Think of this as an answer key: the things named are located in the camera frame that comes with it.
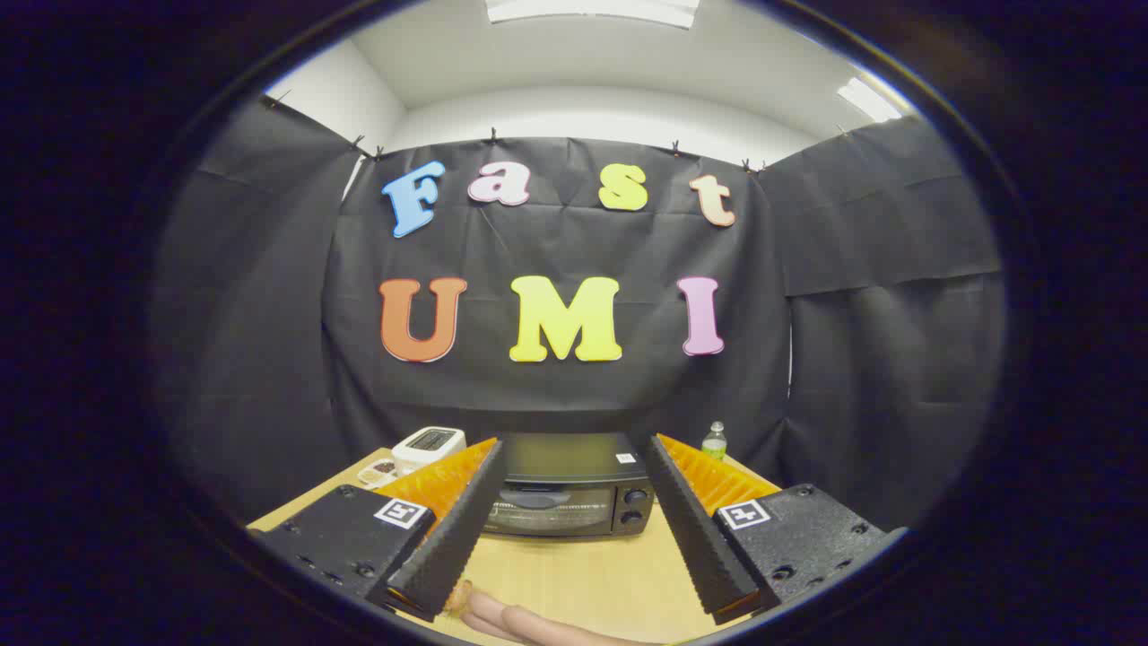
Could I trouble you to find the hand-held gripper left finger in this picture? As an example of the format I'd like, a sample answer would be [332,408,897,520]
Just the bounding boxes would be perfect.
[249,437,506,622]

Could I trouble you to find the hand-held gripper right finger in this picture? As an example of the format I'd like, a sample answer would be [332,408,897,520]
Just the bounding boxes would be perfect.
[644,434,907,626]

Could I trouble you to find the wide ceiling light panel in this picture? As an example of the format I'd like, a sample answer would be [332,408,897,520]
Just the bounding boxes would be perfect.
[485,0,700,30]

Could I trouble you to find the black backdrop cloth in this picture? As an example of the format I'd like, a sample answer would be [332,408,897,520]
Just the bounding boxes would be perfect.
[152,94,1005,530]

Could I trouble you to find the black toaster oven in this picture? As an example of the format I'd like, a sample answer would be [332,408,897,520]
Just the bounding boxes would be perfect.
[480,433,660,539]

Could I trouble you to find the narrow ceiling light panel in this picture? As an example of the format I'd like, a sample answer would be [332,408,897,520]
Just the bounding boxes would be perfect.
[837,76,902,124]

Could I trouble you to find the white slot toaster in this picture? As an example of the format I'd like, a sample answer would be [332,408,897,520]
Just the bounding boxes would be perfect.
[392,426,467,476]

